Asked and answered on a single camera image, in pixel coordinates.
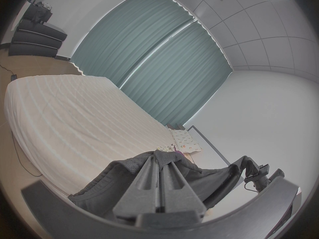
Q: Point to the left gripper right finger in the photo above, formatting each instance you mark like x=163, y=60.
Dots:
x=182, y=198

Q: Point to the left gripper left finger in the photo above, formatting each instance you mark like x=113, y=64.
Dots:
x=139, y=195

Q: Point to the black T-shirt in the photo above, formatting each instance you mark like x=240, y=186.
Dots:
x=104, y=185

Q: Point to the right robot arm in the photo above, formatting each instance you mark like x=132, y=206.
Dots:
x=261, y=183

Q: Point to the bed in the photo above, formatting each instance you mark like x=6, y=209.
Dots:
x=74, y=108

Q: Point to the white printed garment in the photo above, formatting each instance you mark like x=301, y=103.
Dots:
x=164, y=148

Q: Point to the white printed pillow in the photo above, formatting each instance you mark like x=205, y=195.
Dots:
x=185, y=141

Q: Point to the grey bedside table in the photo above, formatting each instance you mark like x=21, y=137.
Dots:
x=175, y=126

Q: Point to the black power adapter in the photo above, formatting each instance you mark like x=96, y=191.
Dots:
x=14, y=77

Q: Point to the dark grey chest of drawers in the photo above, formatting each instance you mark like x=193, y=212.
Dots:
x=35, y=37

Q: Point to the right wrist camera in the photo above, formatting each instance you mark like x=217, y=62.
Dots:
x=264, y=168

